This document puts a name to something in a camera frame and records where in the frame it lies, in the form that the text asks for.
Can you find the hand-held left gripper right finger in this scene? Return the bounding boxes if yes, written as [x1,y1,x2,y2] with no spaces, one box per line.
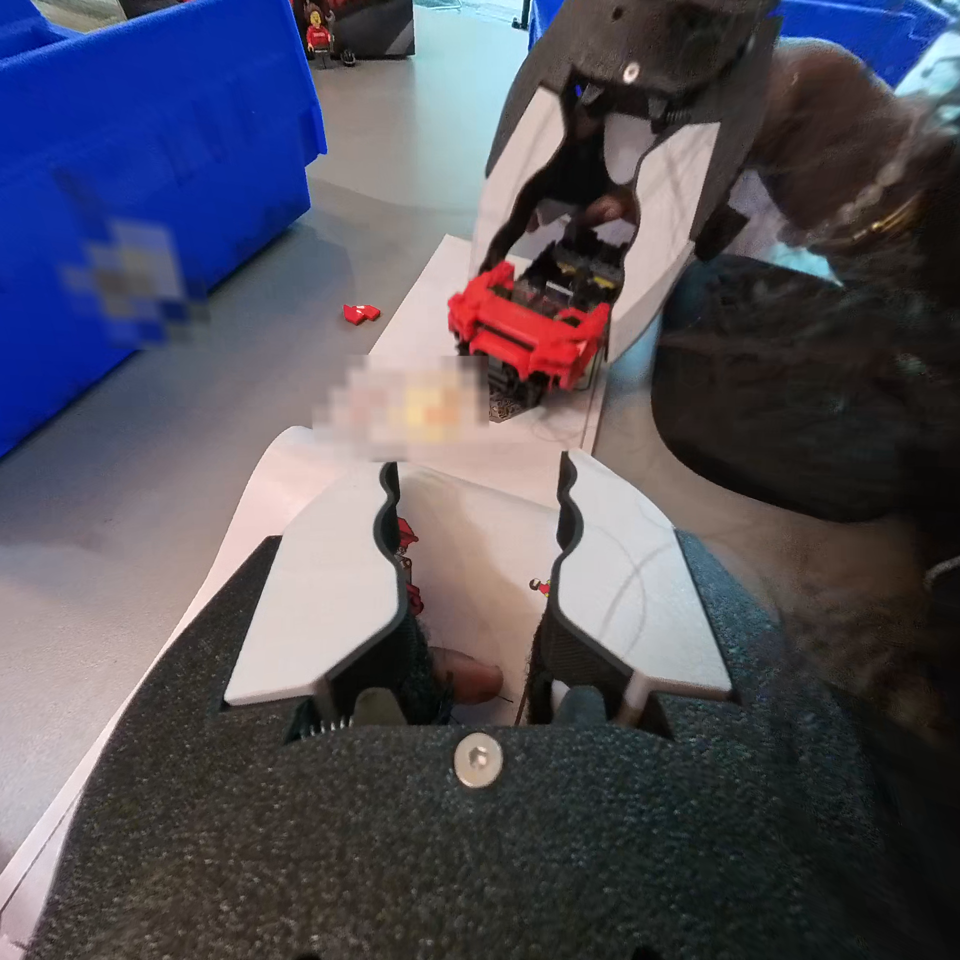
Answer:
[541,448,734,727]

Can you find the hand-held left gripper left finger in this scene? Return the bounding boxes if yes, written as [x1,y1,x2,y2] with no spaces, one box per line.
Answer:
[223,461,425,727]

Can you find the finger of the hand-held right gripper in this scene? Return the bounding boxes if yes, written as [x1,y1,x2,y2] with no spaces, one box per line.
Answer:
[471,84,594,275]
[600,112,720,367]

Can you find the red lego car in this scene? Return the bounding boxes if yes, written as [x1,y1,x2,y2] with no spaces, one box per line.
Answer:
[447,240,627,410]

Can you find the dark lego set box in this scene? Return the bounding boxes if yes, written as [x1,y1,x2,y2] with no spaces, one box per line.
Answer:
[288,0,416,60]

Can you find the lego minifigure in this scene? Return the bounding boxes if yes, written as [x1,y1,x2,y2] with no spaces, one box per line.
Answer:
[303,3,336,70]

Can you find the person's left hand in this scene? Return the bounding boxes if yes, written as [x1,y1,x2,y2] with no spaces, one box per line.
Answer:
[429,648,505,706]

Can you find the person's right hand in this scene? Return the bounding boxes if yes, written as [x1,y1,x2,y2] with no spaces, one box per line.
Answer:
[748,41,931,249]

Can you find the white instruction booklet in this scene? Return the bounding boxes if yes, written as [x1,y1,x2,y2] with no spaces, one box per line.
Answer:
[0,234,610,954]

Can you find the large blue plastic bin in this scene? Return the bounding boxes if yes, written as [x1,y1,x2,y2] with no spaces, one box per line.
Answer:
[0,0,329,459]

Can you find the gold bracelet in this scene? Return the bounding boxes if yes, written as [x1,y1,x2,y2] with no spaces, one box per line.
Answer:
[843,191,927,240]

